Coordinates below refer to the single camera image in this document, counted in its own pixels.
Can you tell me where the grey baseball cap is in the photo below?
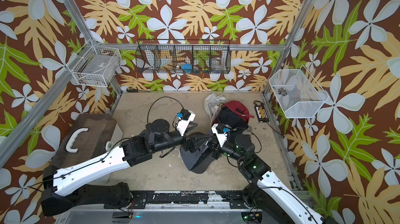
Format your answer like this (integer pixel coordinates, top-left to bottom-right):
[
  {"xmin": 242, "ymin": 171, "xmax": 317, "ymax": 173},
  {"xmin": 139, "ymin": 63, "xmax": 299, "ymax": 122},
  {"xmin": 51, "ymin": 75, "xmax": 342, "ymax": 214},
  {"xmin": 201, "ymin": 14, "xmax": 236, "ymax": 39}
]
[{"xmin": 180, "ymin": 132, "xmax": 216, "ymax": 174}]

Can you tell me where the black baseball cap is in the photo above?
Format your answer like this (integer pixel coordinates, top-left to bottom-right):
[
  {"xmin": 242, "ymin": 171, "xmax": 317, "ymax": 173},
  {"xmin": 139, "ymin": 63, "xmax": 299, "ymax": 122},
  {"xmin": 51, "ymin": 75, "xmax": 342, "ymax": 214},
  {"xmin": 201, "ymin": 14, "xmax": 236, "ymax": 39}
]
[{"xmin": 215, "ymin": 109, "xmax": 249, "ymax": 129}]

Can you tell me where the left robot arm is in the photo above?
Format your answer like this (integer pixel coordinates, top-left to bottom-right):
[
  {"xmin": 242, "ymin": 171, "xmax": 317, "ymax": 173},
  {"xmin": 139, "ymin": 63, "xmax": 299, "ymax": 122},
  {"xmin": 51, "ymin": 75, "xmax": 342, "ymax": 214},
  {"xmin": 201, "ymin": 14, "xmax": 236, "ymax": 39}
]
[{"xmin": 40, "ymin": 119, "xmax": 198, "ymax": 217}]

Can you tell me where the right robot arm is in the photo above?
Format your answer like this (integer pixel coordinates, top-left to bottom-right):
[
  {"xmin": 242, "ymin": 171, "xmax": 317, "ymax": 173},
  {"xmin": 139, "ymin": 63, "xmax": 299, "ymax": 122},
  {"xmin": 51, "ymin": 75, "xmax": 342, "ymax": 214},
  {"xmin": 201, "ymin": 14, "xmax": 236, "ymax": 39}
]
[{"xmin": 211, "ymin": 124, "xmax": 325, "ymax": 224}]

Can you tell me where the white baseball cap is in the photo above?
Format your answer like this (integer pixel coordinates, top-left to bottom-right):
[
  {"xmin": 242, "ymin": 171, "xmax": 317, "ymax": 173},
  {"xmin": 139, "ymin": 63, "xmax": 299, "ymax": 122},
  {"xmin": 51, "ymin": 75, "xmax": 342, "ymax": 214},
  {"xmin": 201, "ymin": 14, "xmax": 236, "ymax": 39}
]
[{"xmin": 204, "ymin": 94, "xmax": 228, "ymax": 121}]

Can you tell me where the maroon baseball cap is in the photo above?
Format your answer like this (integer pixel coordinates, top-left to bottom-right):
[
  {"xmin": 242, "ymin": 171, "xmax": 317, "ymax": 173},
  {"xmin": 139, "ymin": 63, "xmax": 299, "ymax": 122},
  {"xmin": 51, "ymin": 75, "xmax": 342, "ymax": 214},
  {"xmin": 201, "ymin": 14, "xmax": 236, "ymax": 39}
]
[{"xmin": 222, "ymin": 101, "xmax": 254, "ymax": 123}]

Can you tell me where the black orange device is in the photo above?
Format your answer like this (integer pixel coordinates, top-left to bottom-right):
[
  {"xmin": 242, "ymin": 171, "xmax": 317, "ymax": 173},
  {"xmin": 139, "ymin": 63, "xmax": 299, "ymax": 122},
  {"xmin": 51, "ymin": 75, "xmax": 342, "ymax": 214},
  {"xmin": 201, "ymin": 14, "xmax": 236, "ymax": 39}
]
[{"xmin": 254, "ymin": 104, "xmax": 269, "ymax": 123}]

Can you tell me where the blue object in basket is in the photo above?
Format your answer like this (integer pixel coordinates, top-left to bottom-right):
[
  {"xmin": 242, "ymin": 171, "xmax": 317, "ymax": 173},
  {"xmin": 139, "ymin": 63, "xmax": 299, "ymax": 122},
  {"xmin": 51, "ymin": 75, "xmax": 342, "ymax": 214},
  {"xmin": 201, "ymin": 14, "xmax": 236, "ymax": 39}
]
[{"xmin": 181, "ymin": 63, "xmax": 193, "ymax": 72}]

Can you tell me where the small dark object in basket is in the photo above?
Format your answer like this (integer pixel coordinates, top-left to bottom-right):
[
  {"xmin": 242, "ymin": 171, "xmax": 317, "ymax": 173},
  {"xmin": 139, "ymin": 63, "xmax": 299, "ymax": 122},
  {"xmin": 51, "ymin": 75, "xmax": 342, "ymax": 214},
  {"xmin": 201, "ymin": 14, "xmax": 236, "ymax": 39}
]
[{"xmin": 278, "ymin": 87, "xmax": 288, "ymax": 97}]

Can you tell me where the white mesh basket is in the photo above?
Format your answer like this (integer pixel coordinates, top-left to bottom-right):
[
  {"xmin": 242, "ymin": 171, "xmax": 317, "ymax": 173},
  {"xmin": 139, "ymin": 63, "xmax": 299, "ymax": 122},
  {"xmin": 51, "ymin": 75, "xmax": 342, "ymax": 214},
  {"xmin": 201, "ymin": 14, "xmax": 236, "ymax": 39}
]
[{"xmin": 269, "ymin": 66, "xmax": 328, "ymax": 119}]

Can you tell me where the brown lidded storage box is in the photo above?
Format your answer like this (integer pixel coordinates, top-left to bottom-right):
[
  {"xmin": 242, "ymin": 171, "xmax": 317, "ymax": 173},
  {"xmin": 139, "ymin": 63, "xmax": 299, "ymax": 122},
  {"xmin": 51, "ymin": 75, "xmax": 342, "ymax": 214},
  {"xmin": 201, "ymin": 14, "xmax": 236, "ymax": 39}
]
[{"xmin": 43, "ymin": 113, "xmax": 128, "ymax": 189}]

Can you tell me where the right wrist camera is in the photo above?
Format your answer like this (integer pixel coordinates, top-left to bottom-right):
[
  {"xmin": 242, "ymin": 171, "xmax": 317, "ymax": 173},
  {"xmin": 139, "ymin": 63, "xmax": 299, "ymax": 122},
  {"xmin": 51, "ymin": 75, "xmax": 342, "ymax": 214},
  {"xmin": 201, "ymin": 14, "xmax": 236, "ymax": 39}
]
[{"xmin": 211, "ymin": 123, "xmax": 229, "ymax": 147}]

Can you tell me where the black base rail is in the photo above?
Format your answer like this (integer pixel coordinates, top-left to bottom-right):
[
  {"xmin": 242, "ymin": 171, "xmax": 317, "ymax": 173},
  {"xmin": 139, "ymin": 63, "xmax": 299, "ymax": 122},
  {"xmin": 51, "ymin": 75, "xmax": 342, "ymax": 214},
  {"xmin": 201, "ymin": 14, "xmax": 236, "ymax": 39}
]
[{"xmin": 104, "ymin": 190, "xmax": 250, "ymax": 210}]

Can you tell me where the black wire basket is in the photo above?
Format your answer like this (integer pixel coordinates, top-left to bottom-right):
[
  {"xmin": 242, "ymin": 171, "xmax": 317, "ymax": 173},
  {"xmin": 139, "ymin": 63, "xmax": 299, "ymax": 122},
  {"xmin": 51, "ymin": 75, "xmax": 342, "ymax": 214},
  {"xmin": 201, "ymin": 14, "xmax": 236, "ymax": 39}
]
[{"xmin": 134, "ymin": 39, "xmax": 232, "ymax": 74}]

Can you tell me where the white wire basket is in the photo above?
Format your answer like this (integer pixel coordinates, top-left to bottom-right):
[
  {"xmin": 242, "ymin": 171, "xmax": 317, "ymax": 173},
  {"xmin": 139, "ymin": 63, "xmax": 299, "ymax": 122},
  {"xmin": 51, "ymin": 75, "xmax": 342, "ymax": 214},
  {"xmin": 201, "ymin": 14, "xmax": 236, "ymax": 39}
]
[{"xmin": 67, "ymin": 40, "xmax": 121, "ymax": 87}]

